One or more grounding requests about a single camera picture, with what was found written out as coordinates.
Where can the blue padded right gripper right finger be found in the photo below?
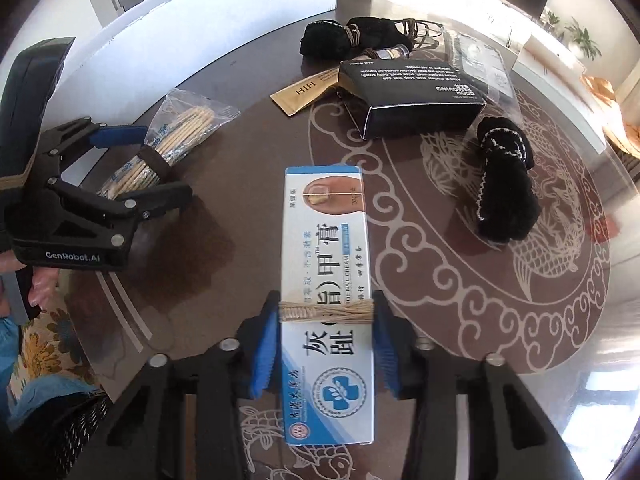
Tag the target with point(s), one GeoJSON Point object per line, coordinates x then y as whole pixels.
{"type": "Point", "coordinates": [509, 434]}

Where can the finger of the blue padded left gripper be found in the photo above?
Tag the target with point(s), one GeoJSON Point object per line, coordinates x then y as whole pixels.
{"type": "Point", "coordinates": [140, 202]}
{"type": "Point", "coordinates": [125, 135]}

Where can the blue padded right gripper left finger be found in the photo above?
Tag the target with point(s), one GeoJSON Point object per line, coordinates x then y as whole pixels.
{"type": "Point", "coordinates": [141, 436]}

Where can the gold cream tube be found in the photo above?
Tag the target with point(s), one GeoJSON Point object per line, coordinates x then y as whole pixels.
{"type": "Point", "coordinates": [295, 97]}

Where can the blue white ointment box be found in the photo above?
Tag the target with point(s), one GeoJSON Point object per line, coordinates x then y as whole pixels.
{"type": "Point", "coordinates": [326, 310]}

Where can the black sock with white stitching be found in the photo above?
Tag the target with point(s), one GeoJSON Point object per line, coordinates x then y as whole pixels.
{"type": "Point", "coordinates": [507, 207]}

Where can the black cardboard box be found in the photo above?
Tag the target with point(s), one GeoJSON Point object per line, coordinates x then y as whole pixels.
{"type": "Point", "coordinates": [406, 97]}

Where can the clear plastic packet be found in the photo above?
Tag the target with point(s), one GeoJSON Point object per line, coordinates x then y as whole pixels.
{"type": "Point", "coordinates": [481, 65]}

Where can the black sock with rubber band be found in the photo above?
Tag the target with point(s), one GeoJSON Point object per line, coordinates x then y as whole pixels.
{"type": "Point", "coordinates": [329, 40]}

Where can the green potted plant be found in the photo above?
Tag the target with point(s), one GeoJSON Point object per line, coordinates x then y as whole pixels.
{"type": "Point", "coordinates": [582, 41]}

